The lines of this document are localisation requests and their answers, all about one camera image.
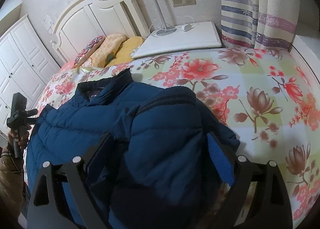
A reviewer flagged peach patterned pillow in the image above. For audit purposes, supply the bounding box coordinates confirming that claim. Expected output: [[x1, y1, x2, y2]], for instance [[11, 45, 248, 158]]
[[89, 33, 127, 68]]

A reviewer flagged white wardrobe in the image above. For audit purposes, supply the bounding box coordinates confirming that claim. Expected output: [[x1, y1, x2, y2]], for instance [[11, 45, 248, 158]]
[[0, 15, 60, 138]]

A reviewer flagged sailboat print curtain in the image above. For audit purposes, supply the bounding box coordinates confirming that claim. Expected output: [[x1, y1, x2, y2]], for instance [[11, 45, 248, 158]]
[[221, 0, 300, 50]]

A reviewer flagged silver lamp stand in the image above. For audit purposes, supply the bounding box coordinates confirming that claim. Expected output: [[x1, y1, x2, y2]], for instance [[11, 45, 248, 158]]
[[153, 0, 177, 37]]

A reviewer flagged floral bed quilt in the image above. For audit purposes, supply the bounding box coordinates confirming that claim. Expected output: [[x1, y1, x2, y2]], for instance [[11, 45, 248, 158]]
[[36, 48, 319, 228]]

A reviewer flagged person left hand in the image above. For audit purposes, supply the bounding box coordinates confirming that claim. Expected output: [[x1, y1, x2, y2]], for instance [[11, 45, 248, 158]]
[[8, 125, 31, 150]]

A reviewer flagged white wooden headboard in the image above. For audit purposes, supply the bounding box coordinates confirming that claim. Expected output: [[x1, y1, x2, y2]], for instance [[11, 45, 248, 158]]
[[50, 0, 150, 63]]

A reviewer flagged white charger with cable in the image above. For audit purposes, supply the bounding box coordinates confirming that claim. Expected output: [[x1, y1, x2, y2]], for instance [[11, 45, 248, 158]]
[[181, 15, 199, 32]]

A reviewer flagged yellow pillow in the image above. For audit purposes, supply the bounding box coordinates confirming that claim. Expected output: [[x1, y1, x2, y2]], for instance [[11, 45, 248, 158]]
[[106, 37, 144, 67]]

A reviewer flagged embroidered patterned pillow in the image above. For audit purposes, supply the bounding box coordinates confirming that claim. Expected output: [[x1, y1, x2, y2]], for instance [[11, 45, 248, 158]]
[[74, 36, 105, 67]]

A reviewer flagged wall switch socket panel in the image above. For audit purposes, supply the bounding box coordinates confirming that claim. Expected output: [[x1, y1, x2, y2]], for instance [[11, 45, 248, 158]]
[[171, 0, 196, 7]]

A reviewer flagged navy blue puffer jacket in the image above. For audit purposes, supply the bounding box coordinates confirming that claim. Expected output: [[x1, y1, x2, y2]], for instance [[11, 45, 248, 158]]
[[26, 69, 240, 228]]

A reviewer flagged white nightstand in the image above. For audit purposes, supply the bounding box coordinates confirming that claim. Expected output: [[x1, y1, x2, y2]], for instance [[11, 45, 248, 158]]
[[132, 21, 222, 59]]

